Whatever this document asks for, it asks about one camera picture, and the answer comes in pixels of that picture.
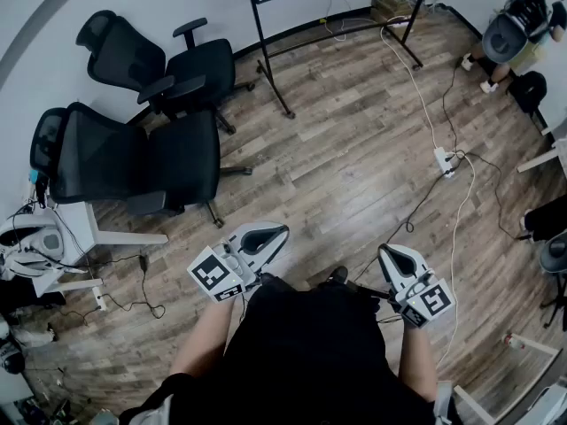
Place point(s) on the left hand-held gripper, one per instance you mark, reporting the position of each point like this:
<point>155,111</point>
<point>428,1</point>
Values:
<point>221,272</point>

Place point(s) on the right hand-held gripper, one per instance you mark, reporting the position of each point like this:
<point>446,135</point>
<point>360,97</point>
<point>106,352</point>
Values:
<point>429,303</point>

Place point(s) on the person's right forearm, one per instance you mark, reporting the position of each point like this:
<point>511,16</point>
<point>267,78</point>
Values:
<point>416,361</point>

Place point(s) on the person's left forearm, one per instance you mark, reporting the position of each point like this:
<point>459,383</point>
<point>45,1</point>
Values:
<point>199,343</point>

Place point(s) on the person's left black shoe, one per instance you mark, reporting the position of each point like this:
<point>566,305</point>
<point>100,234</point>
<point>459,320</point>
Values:
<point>271,279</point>

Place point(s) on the person's black shoe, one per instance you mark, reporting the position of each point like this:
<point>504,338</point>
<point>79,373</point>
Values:
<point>271,279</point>
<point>339,274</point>

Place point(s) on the black hanging device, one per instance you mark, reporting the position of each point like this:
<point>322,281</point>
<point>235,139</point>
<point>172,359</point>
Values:
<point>363,292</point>

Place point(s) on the person's right black shoe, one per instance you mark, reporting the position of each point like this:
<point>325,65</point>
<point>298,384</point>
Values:
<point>339,274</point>

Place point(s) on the person's black clothing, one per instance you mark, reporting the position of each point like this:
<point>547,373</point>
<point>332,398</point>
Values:
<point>310,348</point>

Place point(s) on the black power adapter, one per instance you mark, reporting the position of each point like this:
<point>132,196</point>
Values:
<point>144,262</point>

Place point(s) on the white table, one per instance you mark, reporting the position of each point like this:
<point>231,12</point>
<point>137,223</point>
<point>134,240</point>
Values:
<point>80,224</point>
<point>538,159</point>
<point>471,403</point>

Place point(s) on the grey round helmet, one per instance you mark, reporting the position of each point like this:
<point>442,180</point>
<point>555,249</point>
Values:
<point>553,255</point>
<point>500,40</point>

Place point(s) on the black mesh office chair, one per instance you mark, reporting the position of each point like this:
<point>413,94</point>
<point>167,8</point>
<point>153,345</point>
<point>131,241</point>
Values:
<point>124,56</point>
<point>133,162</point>

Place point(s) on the black backpack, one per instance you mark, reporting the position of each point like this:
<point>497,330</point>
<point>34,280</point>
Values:
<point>528,91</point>

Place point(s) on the white grey helmet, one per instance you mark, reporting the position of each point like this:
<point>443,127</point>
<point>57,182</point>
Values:
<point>44,241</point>

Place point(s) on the small blue object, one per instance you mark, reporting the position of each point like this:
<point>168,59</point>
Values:
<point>33,176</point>

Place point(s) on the stack of brown boxes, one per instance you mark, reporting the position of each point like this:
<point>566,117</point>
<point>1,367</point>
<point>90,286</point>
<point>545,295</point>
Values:
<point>394,9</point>

